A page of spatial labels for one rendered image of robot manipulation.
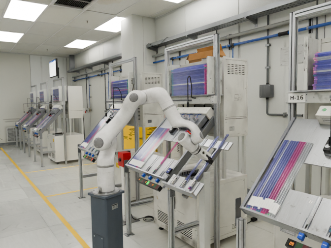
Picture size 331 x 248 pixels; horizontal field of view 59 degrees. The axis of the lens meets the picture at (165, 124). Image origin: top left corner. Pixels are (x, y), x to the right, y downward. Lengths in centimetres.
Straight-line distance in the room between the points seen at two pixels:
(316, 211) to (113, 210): 127
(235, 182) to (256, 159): 135
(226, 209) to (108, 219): 119
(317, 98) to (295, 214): 73
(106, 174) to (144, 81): 200
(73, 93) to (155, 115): 328
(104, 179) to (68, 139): 482
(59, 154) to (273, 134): 460
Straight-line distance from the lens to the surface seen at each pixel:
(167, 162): 251
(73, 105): 687
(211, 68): 256
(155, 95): 193
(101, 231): 220
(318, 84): 196
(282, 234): 207
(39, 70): 1096
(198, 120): 258
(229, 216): 293
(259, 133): 411
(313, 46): 210
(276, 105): 395
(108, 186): 211
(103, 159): 207
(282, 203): 171
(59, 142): 683
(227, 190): 283
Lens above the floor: 133
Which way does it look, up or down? 4 degrees down
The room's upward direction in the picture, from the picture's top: 1 degrees counter-clockwise
